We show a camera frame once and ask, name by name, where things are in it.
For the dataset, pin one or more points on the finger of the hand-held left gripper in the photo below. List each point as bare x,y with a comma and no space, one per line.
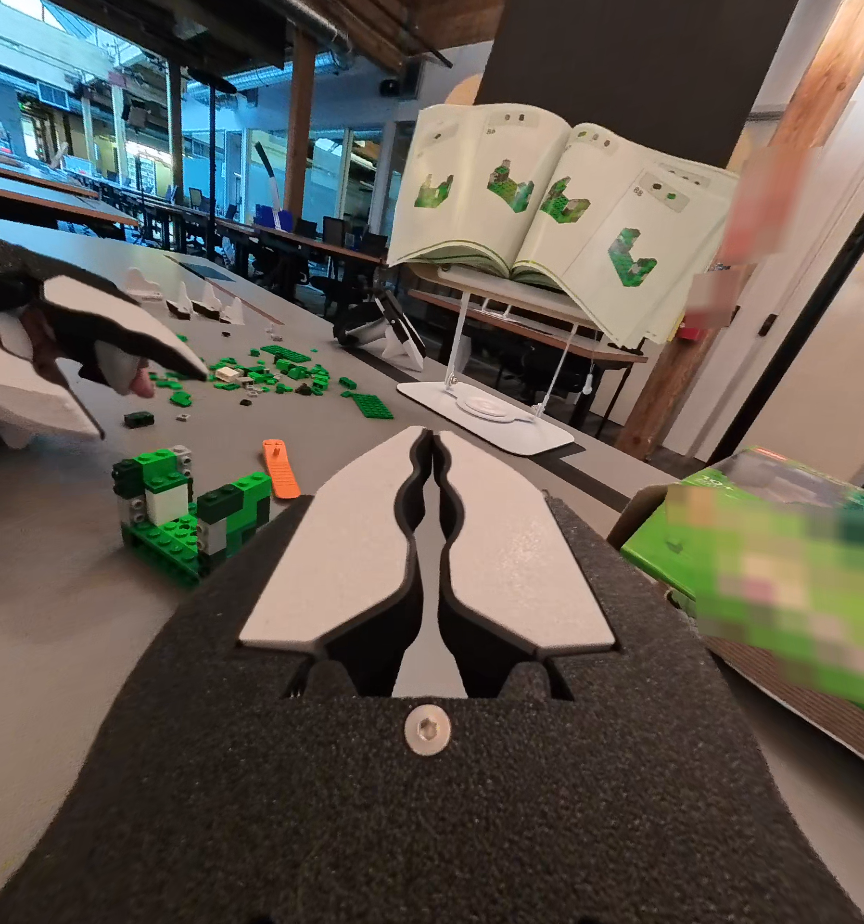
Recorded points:
129,321
13,390

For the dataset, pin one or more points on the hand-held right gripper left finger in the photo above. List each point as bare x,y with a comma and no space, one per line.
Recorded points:
331,563

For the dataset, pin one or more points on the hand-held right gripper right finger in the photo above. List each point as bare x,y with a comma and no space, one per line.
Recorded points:
518,570

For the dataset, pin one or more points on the dark green lego brick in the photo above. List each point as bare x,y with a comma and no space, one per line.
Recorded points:
138,419

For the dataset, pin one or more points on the green lego build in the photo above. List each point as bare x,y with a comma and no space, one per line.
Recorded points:
165,534

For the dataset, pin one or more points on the green cardboard lego box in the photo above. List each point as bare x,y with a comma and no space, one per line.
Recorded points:
656,563

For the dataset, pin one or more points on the pile of loose lego pieces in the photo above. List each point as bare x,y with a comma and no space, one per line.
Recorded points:
259,375

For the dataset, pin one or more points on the large green lego plate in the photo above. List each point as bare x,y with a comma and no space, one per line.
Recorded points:
372,406

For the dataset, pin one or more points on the person's left hand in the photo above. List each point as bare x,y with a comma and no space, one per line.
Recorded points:
145,384

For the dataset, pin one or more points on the white wedge-shaped part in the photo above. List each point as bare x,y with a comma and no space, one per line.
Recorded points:
143,287
181,299
208,299
234,312

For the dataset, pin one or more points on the dark mat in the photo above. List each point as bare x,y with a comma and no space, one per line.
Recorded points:
202,270

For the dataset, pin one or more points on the orange brick separator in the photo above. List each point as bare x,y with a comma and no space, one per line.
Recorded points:
282,473

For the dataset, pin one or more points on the wooden strip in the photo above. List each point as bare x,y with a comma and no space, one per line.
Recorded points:
248,303

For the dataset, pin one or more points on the white book stand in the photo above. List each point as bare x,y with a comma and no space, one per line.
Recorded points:
490,426

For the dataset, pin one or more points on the group of office chairs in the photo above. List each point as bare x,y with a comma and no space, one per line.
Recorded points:
338,231

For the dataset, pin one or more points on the black and white handheld device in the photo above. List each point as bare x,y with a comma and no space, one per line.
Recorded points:
403,346

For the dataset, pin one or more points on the thin wooden column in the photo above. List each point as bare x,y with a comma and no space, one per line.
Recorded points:
300,130

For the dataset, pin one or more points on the open instruction booklet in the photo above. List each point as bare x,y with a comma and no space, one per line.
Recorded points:
475,202

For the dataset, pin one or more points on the black panel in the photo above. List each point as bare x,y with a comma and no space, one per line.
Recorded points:
619,65

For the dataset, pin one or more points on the thick wooden column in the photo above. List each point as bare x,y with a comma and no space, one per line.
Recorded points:
829,72

